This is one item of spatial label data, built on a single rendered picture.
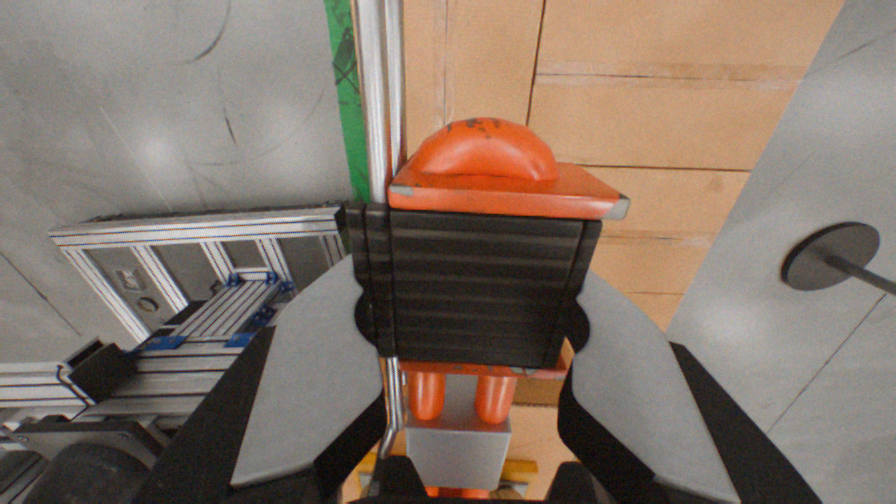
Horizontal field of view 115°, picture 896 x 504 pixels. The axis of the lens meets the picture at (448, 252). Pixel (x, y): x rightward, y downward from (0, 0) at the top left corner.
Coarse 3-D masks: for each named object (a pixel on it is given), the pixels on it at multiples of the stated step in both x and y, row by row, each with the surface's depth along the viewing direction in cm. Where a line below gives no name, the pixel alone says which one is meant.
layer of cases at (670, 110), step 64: (448, 0) 59; (512, 0) 59; (576, 0) 58; (640, 0) 58; (704, 0) 58; (768, 0) 58; (832, 0) 58; (448, 64) 64; (512, 64) 64; (576, 64) 64; (640, 64) 63; (704, 64) 63; (768, 64) 63; (576, 128) 70; (640, 128) 70; (704, 128) 70; (768, 128) 69; (640, 192) 78; (704, 192) 77; (640, 256) 87; (704, 256) 87
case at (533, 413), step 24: (384, 360) 44; (384, 384) 40; (528, 384) 41; (552, 384) 42; (528, 408) 39; (552, 408) 38; (528, 432) 41; (552, 432) 41; (528, 456) 44; (552, 456) 44
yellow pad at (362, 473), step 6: (366, 456) 44; (372, 456) 44; (360, 462) 44; (366, 462) 44; (372, 462) 44; (360, 468) 44; (366, 468) 44; (372, 468) 44; (354, 474) 45; (360, 474) 44; (366, 474) 44; (354, 480) 46; (360, 480) 45; (366, 480) 45; (360, 486) 47; (360, 492) 48
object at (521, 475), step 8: (504, 464) 44; (512, 464) 44; (520, 464) 44; (528, 464) 44; (536, 464) 45; (504, 472) 44; (512, 472) 44; (520, 472) 44; (528, 472) 44; (536, 472) 44; (504, 480) 45; (512, 480) 45; (520, 480) 44; (528, 480) 44; (520, 488) 45; (528, 488) 46; (528, 496) 47
